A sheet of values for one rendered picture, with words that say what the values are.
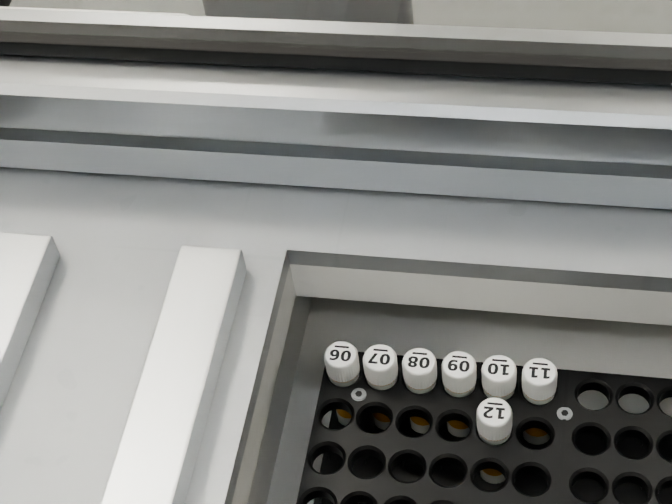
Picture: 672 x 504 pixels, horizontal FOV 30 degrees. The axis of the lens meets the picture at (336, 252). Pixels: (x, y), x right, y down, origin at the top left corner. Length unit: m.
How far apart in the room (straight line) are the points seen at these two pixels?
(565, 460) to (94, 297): 0.17
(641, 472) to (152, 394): 0.17
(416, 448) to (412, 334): 0.11
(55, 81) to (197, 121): 0.05
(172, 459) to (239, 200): 0.11
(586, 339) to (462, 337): 0.05
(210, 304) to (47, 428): 0.07
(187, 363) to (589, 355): 0.20
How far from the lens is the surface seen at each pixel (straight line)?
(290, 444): 0.52
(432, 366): 0.45
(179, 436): 0.39
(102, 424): 0.41
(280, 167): 0.45
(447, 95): 0.42
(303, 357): 0.55
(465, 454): 0.44
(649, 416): 0.45
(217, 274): 0.42
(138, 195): 0.47
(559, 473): 0.44
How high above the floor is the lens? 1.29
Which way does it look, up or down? 51 degrees down
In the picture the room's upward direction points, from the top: 9 degrees counter-clockwise
